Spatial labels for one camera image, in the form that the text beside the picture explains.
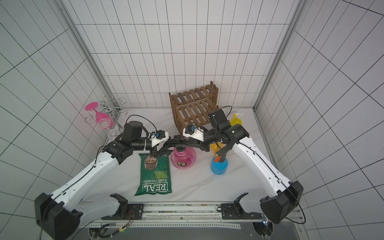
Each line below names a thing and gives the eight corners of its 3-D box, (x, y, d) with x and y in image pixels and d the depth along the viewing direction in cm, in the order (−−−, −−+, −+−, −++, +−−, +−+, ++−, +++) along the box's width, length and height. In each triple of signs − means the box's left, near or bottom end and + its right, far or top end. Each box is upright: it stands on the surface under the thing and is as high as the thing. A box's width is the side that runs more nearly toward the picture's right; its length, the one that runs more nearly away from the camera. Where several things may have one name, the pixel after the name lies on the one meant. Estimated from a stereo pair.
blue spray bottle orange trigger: (211, 175, 87) (214, 164, 74) (210, 167, 90) (213, 155, 77) (226, 175, 87) (231, 164, 74) (224, 167, 90) (230, 155, 77)
